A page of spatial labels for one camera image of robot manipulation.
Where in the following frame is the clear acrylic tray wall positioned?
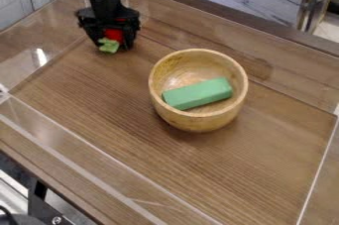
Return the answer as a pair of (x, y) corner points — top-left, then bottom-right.
(0, 85), (221, 225)

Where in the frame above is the black cable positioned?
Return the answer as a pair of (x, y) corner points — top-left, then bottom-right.
(0, 205), (18, 225)

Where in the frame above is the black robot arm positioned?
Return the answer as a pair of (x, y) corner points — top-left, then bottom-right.
(76, 0), (140, 54)

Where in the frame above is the wooden bowl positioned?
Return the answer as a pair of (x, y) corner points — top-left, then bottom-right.
(148, 49), (249, 132)

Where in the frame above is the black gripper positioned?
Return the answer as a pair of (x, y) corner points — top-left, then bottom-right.
(76, 7), (140, 50)

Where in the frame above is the red plush fruit green leaf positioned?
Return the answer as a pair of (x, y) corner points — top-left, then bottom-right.
(97, 18), (125, 54)

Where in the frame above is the green rectangular block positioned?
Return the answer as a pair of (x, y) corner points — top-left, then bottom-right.
(161, 77), (233, 111)

